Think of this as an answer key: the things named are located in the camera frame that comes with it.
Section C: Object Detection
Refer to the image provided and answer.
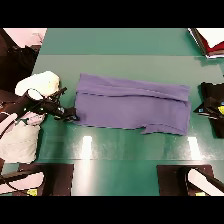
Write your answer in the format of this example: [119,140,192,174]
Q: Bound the purple shirt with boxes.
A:
[73,72,193,137]

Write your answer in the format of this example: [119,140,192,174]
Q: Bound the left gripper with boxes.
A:
[54,105,80,122]

